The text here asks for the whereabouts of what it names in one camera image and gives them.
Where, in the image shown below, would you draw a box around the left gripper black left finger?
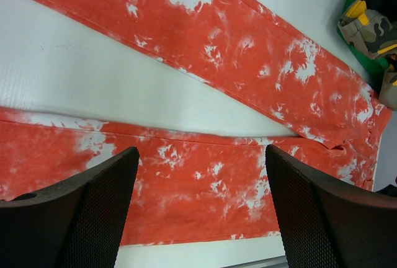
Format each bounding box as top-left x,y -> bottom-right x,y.
1,147 -> 140,267

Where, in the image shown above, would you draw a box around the aluminium front rail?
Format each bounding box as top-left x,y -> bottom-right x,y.
225,256 -> 289,268

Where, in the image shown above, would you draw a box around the red white tie-dye trousers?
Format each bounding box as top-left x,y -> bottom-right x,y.
0,0 -> 393,247

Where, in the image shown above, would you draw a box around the camouflage yellow green trousers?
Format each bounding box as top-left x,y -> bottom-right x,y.
337,0 -> 396,111

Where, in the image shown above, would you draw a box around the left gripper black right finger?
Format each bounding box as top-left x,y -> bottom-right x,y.
265,145 -> 396,267

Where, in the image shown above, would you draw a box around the green plastic bin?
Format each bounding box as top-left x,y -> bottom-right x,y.
337,0 -> 396,92

